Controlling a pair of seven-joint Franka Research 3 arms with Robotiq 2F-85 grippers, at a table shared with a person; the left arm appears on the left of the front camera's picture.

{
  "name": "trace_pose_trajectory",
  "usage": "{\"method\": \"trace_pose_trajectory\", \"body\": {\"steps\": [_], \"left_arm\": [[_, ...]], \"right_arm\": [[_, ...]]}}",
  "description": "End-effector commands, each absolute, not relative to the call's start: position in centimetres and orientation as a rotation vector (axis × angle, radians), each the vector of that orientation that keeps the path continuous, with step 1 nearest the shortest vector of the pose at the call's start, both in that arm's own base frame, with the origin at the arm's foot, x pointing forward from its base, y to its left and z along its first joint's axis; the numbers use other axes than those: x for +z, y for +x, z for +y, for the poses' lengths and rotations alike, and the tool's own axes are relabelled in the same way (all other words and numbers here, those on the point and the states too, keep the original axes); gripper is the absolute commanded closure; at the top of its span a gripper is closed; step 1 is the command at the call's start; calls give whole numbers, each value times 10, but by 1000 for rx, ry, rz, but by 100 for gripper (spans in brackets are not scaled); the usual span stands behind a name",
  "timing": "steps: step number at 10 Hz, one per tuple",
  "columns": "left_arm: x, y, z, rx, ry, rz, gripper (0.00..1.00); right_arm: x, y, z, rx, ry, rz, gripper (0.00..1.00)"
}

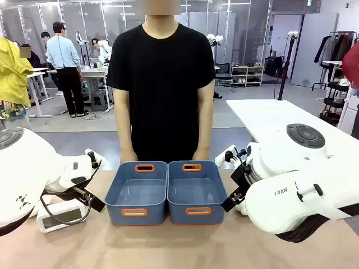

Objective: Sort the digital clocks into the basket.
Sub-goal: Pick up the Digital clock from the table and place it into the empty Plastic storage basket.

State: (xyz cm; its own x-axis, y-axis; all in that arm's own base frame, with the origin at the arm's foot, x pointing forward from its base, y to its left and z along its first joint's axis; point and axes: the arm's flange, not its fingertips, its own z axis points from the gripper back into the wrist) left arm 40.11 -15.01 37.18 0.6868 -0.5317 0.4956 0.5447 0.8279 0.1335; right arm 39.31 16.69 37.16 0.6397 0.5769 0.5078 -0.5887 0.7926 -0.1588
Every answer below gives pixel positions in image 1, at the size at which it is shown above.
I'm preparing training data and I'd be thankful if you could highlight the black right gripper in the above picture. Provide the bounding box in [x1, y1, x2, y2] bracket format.
[220, 165, 253, 213]

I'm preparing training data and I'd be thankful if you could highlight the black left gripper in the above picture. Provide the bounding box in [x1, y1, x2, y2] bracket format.
[83, 190, 107, 213]

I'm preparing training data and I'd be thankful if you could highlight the thick white digital clock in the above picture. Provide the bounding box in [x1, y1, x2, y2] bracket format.
[36, 200, 86, 234]

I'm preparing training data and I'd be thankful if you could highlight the person's right forearm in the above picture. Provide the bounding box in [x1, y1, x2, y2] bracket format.
[114, 112, 135, 152]

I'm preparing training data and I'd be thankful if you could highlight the person's left forearm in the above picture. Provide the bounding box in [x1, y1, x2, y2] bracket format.
[197, 109, 215, 151]

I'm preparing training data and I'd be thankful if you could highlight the person's left hand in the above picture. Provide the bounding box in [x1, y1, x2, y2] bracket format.
[192, 148, 210, 162]

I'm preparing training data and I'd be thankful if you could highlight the person's right hand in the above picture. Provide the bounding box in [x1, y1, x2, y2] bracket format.
[120, 150, 139, 165]

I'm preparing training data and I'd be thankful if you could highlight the large white table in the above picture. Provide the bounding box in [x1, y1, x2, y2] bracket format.
[225, 99, 359, 176]

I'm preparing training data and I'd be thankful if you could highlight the black braided right arm sleeve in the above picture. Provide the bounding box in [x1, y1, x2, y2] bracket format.
[275, 203, 359, 243]

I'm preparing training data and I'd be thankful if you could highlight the grey step stool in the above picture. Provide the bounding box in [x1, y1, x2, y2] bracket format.
[90, 89, 109, 112]

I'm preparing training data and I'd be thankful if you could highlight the wooden shoe rack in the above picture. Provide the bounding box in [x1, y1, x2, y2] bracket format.
[230, 65, 265, 88]

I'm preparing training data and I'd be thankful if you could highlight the black office chair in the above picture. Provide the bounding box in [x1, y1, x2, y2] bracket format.
[214, 62, 234, 94]

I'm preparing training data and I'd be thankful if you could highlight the black bag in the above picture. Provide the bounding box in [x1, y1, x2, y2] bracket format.
[264, 55, 286, 78]

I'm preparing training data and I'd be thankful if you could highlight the black tripod stand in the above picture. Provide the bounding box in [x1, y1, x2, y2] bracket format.
[277, 31, 298, 101]

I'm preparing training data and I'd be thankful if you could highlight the person in black t-shirt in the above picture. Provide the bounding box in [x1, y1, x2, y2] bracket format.
[105, 21, 217, 166]

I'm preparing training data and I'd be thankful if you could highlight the floral patterned cloth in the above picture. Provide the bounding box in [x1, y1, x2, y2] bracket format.
[0, 101, 28, 122]

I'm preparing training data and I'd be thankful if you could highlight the black utility cart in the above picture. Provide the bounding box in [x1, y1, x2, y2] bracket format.
[319, 80, 351, 127]

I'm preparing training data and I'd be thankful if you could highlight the white background desk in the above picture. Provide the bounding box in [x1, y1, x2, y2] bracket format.
[26, 66, 54, 118]

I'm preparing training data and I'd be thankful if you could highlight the grey partition panel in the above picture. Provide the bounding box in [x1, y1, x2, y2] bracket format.
[289, 12, 339, 89]

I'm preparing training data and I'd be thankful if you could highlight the man in light-blue shirt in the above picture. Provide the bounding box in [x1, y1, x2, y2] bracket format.
[44, 21, 89, 119]

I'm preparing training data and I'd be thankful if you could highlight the yellow jacket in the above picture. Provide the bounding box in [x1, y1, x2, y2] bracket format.
[0, 36, 34, 109]

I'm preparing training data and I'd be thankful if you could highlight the person in white top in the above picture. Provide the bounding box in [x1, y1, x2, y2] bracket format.
[90, 37, 113, 67]

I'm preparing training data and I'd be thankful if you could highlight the seated person in dark clothes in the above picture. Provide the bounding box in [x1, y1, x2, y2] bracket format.
[19, 43, 45, 98]

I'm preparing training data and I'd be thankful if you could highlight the red garment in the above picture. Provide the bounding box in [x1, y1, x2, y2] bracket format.
[341, 41, 359, 91]

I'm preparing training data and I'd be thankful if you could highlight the clothes rack with coats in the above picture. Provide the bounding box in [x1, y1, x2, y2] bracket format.
[313, 30, 359, 85]

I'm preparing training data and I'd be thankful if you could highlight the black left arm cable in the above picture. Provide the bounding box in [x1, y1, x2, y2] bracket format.
[40, 159, 102, 225]

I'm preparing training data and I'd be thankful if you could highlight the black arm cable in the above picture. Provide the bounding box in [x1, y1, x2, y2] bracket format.
[232, 146, 253, 197]
[40, 159, 102, 225]

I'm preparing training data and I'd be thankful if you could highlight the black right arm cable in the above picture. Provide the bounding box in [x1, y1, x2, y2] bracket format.
[232, 146, 253, 197]

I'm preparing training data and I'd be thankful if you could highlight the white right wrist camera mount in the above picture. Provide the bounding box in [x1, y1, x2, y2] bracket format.
[214, 144, 240, 169]

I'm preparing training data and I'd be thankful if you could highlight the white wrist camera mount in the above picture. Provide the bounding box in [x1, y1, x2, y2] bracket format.
[214, 144, 240, 169]
[85, 148, 108, 170]

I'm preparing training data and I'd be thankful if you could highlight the blue basket with orange handles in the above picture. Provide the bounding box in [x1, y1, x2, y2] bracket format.
[105, 160, 169, 226]
[167, 160, 229, 226]

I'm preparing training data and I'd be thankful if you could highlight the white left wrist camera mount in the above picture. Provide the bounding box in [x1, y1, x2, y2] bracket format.
[85, 148, 108, 170]

